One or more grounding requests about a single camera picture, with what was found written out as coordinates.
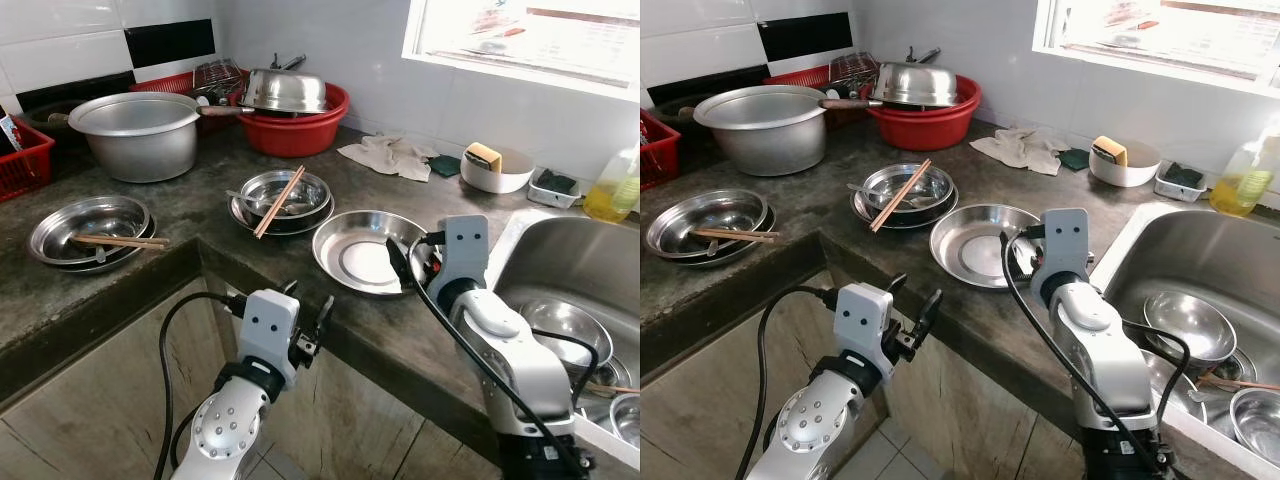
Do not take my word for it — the stainless steel bowl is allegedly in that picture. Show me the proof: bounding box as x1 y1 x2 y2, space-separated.
647 188 771 259
520 298 614 371
28 195 151 266
1143 290 1238 366
1228 388 1280 466
608 392 641 449
860 163 956 216
238 170 331 223
575 355 641 401

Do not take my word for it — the shallow stainless steel dish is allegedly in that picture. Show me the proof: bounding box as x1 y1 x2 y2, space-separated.
665 205 779 266
50 215 163 273
230 195 336 237
930 203 1046 291
852 190 959 231
312 210 433 298

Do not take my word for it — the white plastic bowl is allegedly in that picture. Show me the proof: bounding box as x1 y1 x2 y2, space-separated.
1088 138 1164 188
460 145 536 194

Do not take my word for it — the beige dish cloth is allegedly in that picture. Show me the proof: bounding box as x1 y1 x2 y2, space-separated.
337 135 441 183
968 127 1073 178

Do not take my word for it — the small white plastic tray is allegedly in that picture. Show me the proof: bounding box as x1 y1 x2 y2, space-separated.
528 168 583 209
1155 162 1208 203

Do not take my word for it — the stainless steel sink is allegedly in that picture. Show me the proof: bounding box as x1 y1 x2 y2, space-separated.
485 208 641 471
1090 200 1280 480

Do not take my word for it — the red plastic basin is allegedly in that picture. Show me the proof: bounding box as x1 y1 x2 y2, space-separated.
237 82 351 159
868 75 983 153

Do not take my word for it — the large aluminium pot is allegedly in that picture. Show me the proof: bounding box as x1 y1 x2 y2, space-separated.
693 85 829 178
68 92 201 184

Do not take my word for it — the yellow dish soap bottle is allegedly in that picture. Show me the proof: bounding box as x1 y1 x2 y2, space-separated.
583 145 641 223
1208 135 1280 218

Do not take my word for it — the upturned stainless steel basin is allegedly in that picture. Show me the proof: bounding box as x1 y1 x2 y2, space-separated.
872 62 961 108
240 68 331 114

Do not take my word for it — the red plastic crate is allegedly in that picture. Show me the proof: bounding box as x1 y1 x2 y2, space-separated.
130 68 246 136
765 65 881 129

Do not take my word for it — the red plastic basket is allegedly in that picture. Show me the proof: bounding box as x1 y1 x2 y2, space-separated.
640 108 683 191
0 118 56 203

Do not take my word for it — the dark frying pan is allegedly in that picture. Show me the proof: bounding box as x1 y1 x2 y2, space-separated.
648 92 721 123
20 98 96 131

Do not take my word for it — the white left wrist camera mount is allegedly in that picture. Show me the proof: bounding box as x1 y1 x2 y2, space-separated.
240 290 301 367
835 283 894 361

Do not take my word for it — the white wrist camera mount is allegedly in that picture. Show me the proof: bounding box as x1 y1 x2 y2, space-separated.
240 290 301 367
440 215 491 286
1040 208 1091 281
835 283 894 361

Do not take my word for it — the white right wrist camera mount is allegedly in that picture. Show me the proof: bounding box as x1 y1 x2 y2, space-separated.
1040 208 1091 281
440 215 491 286

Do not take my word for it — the wire mesh strainer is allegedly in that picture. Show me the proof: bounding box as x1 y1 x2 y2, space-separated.
828 52 881 96
193 58 246 101

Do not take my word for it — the white window frame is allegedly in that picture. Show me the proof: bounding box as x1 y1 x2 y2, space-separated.
402 0 641 101
1033 0 1280 96

